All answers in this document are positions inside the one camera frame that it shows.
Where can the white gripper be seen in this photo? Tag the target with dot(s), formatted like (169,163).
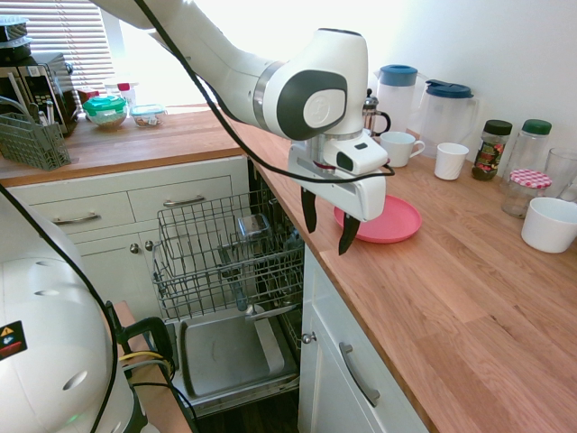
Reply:
(360,196)

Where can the pink plastic plate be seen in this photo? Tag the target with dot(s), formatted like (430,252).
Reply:
(392,221)

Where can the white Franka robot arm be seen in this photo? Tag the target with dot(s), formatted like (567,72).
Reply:
(225,63)

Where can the steel dishwasher door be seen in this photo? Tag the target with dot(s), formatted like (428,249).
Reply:
(225,356)

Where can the clear plastic container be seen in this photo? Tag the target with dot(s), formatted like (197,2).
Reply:
(253,227)

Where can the round metal cabinet knob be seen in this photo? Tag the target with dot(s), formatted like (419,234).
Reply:
(149,246)
(134,247)
(308,337)

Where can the glass French press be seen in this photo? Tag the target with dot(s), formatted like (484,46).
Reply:
(373,115)

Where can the plain white cup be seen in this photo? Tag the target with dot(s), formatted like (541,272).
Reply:
(451,162)

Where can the clear pitcher light-blue lid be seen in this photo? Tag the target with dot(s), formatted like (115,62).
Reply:
(396,97)

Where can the clear pitcher dark-blue lid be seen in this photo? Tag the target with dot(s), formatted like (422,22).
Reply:
(448,117)

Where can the spice jar black lid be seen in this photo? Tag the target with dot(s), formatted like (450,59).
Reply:
(489,155)

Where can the glass jar checkered lid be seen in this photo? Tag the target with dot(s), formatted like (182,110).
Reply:
(523,194)

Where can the black metal clamp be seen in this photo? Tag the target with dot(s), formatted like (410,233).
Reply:
(151,327)

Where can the clear container teal lid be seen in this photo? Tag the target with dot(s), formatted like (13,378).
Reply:
(148,116)

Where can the clear jar green lid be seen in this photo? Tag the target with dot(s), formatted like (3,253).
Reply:
(532,149)

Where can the white ceramic bowl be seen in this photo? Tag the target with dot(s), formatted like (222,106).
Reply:
(550,227)

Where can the clear drinking glass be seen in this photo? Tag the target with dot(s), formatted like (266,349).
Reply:
(563,171)

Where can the white tub red lid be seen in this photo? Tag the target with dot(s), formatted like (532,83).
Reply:
(124,90)

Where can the brown robot mounting board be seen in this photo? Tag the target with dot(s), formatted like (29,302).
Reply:
(155,406)

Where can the glass bowl green lid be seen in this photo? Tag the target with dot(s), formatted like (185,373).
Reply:
(104,110)

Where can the small red box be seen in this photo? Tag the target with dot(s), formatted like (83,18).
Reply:
(86,95)

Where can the grey plastic cutlery basket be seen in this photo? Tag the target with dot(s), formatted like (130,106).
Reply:
(36,144)

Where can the black silver toaster oven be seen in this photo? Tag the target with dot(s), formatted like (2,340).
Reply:
(40,83)

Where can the white window blind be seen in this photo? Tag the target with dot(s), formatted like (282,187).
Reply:
(67,36)

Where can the stacked black white containers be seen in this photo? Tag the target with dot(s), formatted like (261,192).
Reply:
(13,38)

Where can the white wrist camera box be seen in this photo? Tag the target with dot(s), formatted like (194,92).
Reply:
(360,153)

